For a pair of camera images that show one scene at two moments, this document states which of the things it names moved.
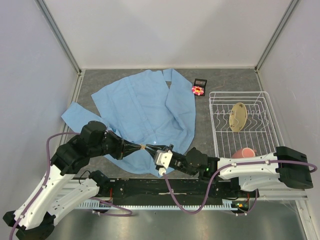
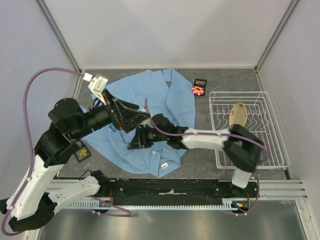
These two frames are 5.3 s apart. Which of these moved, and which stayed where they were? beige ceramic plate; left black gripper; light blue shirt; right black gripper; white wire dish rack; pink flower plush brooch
Moved: right black gripper; left black gripper
Stayed: light blue shirt; white wire dish rack; pink flower plush brooch; beige ceramic plate
